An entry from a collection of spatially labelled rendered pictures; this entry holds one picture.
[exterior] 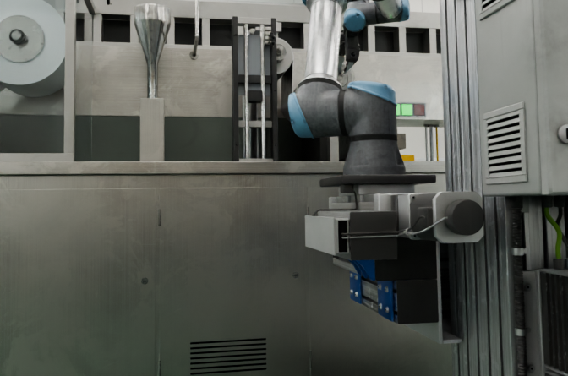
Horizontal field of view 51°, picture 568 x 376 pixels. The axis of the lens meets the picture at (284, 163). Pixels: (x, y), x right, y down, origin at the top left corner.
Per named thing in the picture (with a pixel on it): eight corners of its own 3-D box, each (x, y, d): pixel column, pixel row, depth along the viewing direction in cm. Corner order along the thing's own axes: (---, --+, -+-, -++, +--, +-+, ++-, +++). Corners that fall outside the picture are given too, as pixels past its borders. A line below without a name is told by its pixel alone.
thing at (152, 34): (133, 168, 220) (133, 18, 224) (134, 170, 234) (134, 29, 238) (171, 168, 223) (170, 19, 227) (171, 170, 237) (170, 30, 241)
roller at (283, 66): (258, 73, 229) (257, 37, 230) (248, 85, 253) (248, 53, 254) (292, 73, 232) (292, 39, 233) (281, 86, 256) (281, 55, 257)
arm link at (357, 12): (374, 10, 196) (376, -6, 203) (340, 14, 199) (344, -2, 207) (377, 31, 201) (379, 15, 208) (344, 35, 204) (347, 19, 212)
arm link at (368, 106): (395, 133, 137) (393, 74, 138) (338, 135, 141) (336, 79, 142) (401, 138, 149) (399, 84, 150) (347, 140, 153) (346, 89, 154)
